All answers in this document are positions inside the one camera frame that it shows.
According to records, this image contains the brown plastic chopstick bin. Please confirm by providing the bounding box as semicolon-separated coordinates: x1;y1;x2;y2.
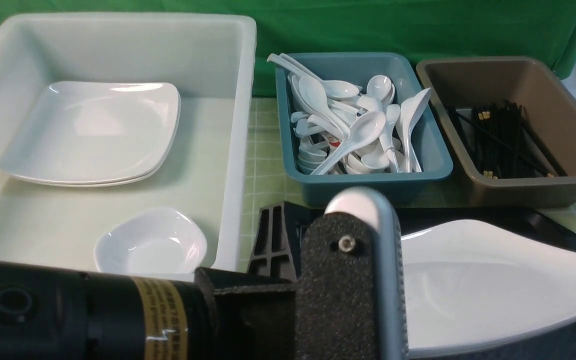
416;56;576;208

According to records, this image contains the white spoon front of bin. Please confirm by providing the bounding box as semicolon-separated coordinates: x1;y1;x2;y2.
310;111;387;176

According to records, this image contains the teal plastic spoon bin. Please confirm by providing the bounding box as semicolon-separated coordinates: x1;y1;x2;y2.
274;52;454;208

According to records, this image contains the black robot arm with label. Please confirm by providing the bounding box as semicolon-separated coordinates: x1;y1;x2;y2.
0;212;380;360

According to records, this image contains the large white rice plate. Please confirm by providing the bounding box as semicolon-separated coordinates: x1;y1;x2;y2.
401;219;576;358

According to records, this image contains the white spoon of bin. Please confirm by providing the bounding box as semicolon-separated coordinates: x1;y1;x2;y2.
266;53;362;100
310;111;387;176

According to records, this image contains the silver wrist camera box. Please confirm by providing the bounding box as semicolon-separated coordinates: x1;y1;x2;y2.
324;187;409;360

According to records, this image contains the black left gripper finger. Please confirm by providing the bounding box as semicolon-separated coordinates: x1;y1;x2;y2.
247;202;314;281

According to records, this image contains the white square plate in tub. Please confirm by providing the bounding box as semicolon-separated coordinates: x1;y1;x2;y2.
0;80;181;183

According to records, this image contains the large white plastic tub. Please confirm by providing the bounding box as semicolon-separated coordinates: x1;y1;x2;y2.
0;13;258;271

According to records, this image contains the small white bowl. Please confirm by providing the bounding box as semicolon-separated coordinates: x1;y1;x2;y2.
93;207;208;280

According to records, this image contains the white spoon top of bin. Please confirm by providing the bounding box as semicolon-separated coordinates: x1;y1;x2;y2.
266;53;362;100

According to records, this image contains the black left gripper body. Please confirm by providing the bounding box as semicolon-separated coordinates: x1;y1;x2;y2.
194;212;380;360

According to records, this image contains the white ceramic soup spoon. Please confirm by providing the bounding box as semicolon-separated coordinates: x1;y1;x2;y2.
398;88;432;173

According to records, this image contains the black serving tray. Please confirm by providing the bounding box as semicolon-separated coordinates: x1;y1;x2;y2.
282;203;576;360

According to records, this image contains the green checkered tablecloth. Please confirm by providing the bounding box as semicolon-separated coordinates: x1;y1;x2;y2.
237;98;576;272

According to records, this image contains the lower white square plate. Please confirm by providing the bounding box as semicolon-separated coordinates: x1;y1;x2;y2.
14;171;157;188

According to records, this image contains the black chopsticks pile in bin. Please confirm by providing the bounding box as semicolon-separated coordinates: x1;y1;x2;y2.
445;100;568;180

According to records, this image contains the green backdrop cloth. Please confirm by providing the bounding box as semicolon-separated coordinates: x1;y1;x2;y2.
0;0;576;97

